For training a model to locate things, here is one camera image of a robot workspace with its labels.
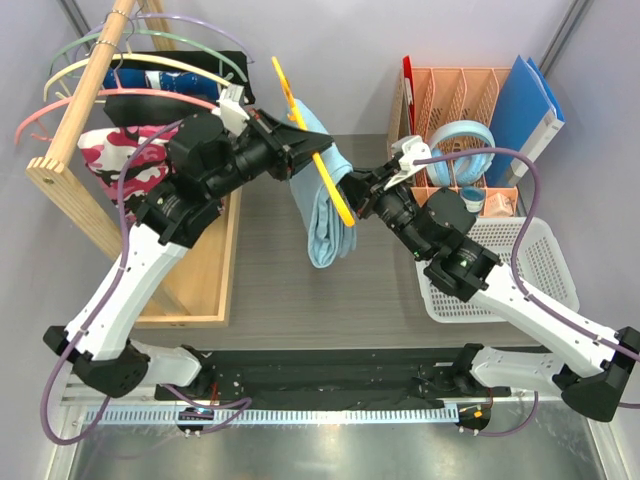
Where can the red folder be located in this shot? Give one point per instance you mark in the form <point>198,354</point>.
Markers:
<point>408,85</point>

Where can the white plastic basket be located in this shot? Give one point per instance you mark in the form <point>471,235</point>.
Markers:
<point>540,263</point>

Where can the blue white small jar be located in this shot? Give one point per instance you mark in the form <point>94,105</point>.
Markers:
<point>474,199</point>

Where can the green plastic hanger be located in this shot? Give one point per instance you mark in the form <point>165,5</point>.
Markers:
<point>153,33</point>

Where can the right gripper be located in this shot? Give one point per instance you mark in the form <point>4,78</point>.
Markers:
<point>364,188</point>

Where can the pink camouflage trousers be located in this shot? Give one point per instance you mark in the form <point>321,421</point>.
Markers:
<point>105,152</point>

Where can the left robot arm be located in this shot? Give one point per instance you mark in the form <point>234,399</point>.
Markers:
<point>210,161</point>

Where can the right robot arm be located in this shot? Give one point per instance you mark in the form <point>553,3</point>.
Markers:
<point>586,365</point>

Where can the blue folder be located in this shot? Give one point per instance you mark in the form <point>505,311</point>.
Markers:
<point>527,116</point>

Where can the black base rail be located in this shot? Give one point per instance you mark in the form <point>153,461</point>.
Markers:
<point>338,380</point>

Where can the purple plastic hanger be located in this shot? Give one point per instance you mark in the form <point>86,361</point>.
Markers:
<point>187,19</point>

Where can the white slotted cable duct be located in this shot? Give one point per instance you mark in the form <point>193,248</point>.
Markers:
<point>190,416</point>

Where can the orange plastic hanger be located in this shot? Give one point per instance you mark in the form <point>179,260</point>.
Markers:
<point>294,114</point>

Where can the light blue trousers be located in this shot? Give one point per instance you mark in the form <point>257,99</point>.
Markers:
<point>327,236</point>

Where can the pink plastic hanger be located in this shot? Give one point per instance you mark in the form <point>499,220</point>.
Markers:
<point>130,100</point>

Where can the blue patterned trousers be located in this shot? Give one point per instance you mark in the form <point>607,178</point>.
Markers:
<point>185,83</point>

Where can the dark grey trousers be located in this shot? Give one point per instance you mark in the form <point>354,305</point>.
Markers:
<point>150,112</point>

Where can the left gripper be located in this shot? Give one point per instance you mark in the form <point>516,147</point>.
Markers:
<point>288,148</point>

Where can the light blue headphones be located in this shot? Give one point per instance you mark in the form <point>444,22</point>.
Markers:
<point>460,135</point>

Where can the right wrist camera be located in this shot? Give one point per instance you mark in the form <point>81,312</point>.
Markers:
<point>411,149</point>

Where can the wooden clothes rack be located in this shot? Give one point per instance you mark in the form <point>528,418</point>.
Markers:
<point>197,292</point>

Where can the cream plastic hanger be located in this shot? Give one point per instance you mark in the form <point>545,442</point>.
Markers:
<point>174,64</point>

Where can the orange desk file organizer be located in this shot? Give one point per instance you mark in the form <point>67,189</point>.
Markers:
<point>443,95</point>

